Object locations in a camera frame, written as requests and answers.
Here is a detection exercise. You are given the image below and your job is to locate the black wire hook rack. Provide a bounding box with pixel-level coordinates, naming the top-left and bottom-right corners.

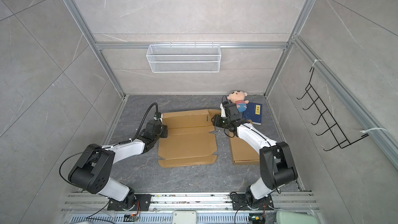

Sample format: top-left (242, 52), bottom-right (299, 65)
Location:
top-left (296, 67), bottom-right (369, 151)

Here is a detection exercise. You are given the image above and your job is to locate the pale green container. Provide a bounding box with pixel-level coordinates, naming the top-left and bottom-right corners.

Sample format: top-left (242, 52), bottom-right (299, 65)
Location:
top-left (276, 210), bottom-right (318, 224)

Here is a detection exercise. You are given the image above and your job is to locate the aluminium mounting rail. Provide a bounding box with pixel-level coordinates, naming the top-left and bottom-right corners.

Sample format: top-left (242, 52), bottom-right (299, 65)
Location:
top-left (60, 191), bottom-right (320, 214)

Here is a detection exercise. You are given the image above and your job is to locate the white wire mesh basket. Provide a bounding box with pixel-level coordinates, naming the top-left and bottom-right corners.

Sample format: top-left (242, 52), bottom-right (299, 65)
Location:
top-left (146, 44), bottom-right (222, 73)

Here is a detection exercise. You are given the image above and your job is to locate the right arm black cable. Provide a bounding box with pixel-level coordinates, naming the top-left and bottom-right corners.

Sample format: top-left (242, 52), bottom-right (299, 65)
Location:
top-left (220, 95), bottom-right (282, 194)

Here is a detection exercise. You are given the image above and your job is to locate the dark blue book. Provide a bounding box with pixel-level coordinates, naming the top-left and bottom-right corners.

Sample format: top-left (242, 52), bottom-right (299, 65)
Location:
top-left (243, 102), bottom-right (263, 125)

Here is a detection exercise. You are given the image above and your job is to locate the brown cardboard sheet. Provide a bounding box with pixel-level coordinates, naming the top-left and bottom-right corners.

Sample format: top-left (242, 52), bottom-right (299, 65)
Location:
top-left (158, 110), bottom-right (221, 168)

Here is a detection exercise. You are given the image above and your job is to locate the brown cardboard box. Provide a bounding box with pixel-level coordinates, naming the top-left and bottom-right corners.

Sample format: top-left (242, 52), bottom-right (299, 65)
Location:
top-left (229, 133), bottom-right (260, 166)

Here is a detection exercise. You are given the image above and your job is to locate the white electrical box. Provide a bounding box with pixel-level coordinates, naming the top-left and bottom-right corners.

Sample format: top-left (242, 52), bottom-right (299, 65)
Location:
top-left (172, 211), bottom-right (197, 224)

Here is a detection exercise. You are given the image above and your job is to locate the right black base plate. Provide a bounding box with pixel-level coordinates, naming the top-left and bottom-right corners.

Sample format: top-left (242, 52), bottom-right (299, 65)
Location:
top-left (229, 192), bottom-right (274, 211)

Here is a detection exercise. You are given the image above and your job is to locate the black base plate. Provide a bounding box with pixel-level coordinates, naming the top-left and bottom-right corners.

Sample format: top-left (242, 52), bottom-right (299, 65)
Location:
top-left (229, 192), bottom-right (274, 211)
top-left (107, 194), bottom-right (152, 211)

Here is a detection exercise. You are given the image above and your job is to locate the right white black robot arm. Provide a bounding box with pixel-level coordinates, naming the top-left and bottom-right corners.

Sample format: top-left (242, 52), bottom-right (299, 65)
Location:
top-left (211, 102), bottom-right (298, 204)

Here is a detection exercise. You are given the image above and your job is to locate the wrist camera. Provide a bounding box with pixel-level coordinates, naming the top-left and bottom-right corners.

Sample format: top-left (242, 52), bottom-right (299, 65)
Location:
top-left (220, 104), bottom-right (226, 117)
top-left (154, 112), bottom-right (163, 122)

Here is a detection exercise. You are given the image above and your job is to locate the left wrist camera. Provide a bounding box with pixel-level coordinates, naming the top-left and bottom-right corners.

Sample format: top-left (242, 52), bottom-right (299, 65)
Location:
top-left (154, 112), bottom-right (163, 122)

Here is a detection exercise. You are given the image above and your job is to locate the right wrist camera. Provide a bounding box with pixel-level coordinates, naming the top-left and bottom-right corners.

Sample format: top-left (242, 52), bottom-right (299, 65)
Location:
top-left (220, 104), bottom-right (226, 117)

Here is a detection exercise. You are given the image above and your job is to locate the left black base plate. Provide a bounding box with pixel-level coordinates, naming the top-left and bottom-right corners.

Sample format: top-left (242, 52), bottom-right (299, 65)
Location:
top-left (107, 194), bottom-right (152, 211)

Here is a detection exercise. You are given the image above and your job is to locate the plush doll striped shirt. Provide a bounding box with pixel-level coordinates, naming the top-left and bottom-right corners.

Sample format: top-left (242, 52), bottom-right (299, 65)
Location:
top-left (227, 90), bottom-right (249, 113)

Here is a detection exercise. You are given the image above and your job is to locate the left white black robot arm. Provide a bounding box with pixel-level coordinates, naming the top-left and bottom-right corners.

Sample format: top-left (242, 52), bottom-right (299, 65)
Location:
top-left (67, 119), bottom-right (168, 202)

